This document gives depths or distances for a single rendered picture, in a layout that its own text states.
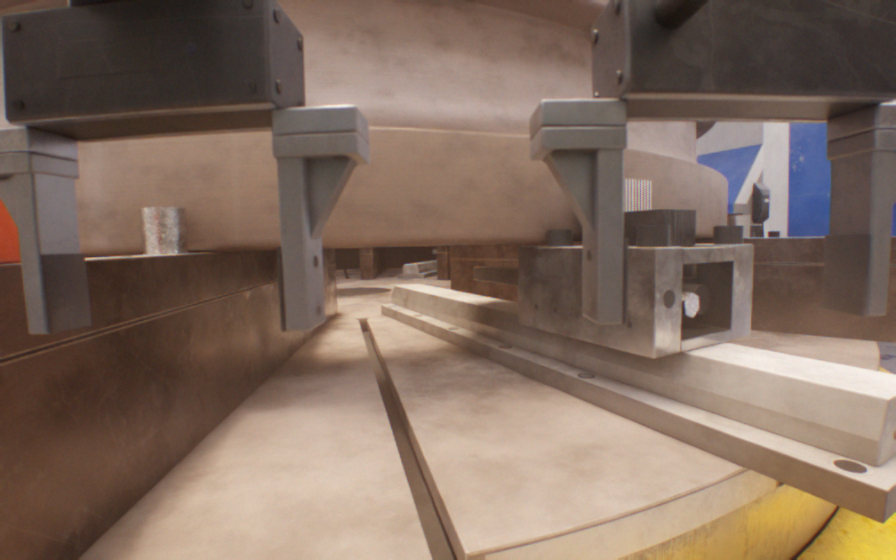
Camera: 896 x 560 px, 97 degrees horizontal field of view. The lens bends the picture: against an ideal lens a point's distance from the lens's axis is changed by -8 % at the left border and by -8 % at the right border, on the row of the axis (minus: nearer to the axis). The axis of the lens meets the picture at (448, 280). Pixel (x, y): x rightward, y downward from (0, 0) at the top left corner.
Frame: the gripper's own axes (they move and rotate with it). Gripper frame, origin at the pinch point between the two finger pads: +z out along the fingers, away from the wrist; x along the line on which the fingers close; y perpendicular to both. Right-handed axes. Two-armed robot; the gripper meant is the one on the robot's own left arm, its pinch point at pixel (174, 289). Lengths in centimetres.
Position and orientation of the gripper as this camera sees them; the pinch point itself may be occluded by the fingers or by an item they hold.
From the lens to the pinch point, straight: 25.4
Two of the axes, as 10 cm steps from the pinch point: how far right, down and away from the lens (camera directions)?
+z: 0.2, 10.0, 0.9
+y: 0.1, -0.9, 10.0
